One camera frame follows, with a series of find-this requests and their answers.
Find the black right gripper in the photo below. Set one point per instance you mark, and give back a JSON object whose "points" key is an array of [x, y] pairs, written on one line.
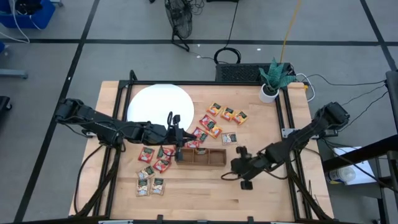
{"points": [[248, 168]]}

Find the clear plastic bottle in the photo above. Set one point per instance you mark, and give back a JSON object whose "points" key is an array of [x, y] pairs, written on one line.
{"points": [[342, 175]]}

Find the wooden three-compartment tray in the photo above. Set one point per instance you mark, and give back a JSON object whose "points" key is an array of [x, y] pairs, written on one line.
{"points": [[214, 158]]}

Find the blue plastic bin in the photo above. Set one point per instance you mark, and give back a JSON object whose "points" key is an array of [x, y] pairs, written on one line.
{"points": [[46, 15]]}

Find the black computer tower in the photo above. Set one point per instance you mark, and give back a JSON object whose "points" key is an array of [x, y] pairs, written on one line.
{"points": [[239, 73]]}

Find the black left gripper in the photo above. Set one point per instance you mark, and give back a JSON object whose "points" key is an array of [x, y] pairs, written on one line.
{"points": [[177, 137]]}

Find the white plant pot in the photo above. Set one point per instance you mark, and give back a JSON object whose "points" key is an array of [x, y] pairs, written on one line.
{"points": [[264, 97]]}

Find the black floor fan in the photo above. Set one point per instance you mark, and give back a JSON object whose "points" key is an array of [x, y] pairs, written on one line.
{"points": [[178, 18]]}

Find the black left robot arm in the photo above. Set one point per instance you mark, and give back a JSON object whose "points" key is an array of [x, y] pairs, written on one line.
{"points": [[102, 124]]}

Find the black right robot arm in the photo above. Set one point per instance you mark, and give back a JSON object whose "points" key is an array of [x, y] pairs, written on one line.
{"points": [[295, 140]]}

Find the green snake plant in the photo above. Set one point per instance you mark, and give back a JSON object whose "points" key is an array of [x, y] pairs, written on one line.
{"points": [[275, 76]]}

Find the black side table frame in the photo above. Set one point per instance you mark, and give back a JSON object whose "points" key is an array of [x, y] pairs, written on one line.
{"points": [[357, 154]]}

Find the white paper sheet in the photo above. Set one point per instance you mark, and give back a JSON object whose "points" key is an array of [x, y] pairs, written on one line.
{"points": [[363, 174]]}

